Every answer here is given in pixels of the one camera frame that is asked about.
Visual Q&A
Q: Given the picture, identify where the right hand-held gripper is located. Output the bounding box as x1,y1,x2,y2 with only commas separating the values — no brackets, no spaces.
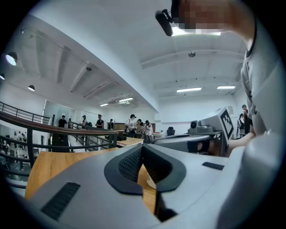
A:
151,106,235,157

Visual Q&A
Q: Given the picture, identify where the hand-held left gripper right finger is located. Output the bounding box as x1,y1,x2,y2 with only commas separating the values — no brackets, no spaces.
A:
143,144,233,229

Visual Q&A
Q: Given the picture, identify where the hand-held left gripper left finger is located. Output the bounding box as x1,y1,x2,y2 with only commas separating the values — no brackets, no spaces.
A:
26,144,162,229

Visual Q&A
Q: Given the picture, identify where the person's right forearm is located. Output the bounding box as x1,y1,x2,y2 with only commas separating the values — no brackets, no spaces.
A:
227,131,257,151

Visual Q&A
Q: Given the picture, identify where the wooden table with white legs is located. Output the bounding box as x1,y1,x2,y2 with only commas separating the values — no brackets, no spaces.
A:
101,135,145,148

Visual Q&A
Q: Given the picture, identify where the white bucket with orange liner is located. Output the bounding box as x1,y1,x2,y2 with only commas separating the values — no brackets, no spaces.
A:
145,171,157,190

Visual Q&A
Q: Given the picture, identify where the black railing with wooden handrail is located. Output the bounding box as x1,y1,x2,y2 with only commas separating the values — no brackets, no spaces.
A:
0,101,119,170

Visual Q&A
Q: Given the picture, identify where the grey printed t-shirt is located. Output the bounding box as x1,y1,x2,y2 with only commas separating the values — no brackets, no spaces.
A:
240,13,284,137

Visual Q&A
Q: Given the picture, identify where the person's head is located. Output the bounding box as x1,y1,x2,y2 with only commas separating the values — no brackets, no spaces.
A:
171,0,257,53

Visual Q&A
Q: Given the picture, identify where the black head camera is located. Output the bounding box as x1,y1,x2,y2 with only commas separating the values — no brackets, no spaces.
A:
155,8,179,37

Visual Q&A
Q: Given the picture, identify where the black head strap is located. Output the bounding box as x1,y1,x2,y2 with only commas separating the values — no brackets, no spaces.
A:
171,0,180,24

